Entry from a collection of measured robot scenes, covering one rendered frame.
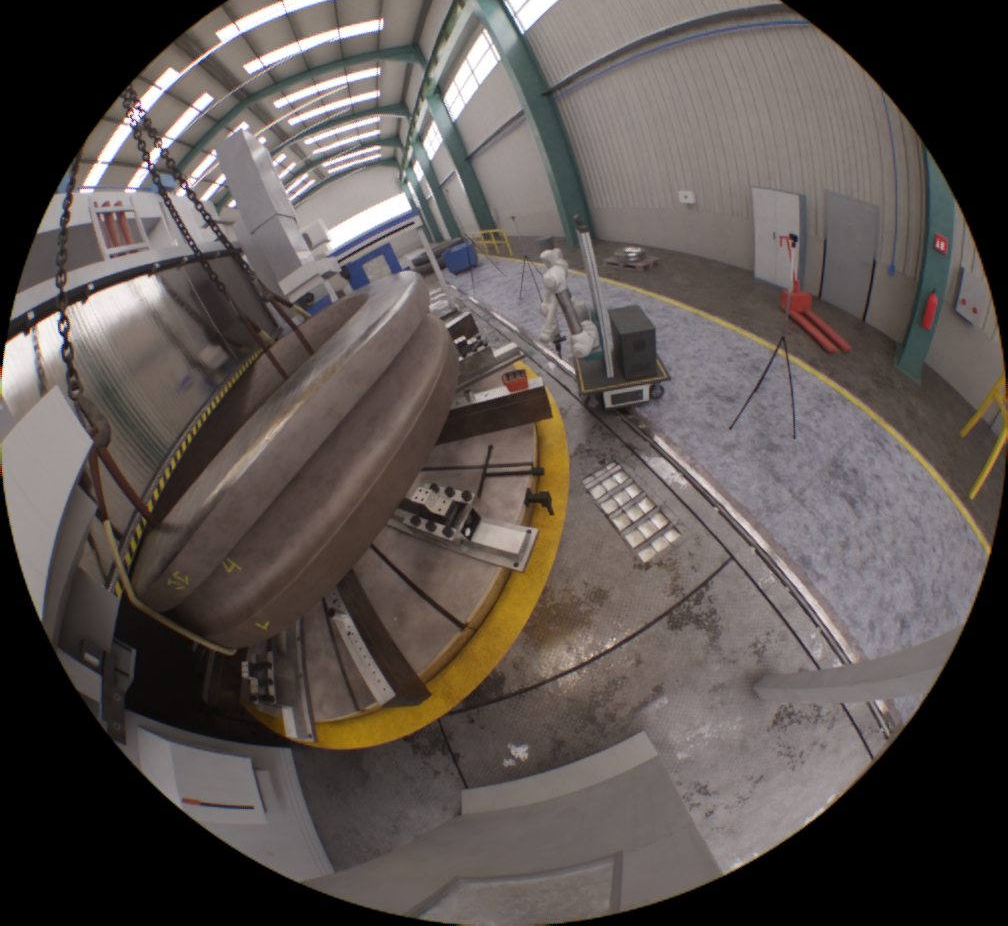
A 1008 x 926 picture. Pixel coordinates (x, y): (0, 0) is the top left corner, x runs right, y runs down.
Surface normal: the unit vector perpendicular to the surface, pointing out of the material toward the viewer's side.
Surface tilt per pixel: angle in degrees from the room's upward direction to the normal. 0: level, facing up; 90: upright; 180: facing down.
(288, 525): 90
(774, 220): 90
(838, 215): 90
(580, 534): 0
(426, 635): 0
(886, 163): 90
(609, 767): 37
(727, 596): 0
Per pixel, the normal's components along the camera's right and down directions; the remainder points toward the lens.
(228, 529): 0.69, 0.29
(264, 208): 0.36, 0.54
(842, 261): -0.88, 0.47
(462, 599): -0.31, -0.70
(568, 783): -0.47, -0.88
